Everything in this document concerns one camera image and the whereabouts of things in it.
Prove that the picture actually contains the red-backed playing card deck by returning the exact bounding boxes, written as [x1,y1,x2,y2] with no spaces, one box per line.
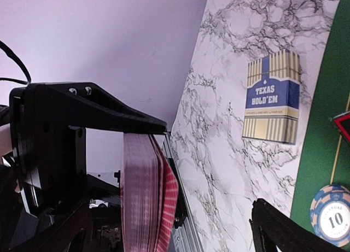
[121,133,162,251]

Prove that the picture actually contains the round green poker mat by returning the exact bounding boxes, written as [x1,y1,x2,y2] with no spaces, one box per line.
[290,0,349,232]

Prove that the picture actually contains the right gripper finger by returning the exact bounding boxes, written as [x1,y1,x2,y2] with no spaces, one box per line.
[249,198,349,251]

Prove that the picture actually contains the placed ten chips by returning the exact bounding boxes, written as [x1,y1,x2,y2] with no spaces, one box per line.
[310,184,349,247]

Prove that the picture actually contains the triangular all-in button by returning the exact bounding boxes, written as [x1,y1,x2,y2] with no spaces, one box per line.
[330,110,350,145]

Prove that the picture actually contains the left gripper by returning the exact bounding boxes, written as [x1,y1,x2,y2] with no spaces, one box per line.
[8,83,167,251]

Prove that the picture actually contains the blue gold card box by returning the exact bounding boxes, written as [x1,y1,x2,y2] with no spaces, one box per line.
[242,49,301,144]

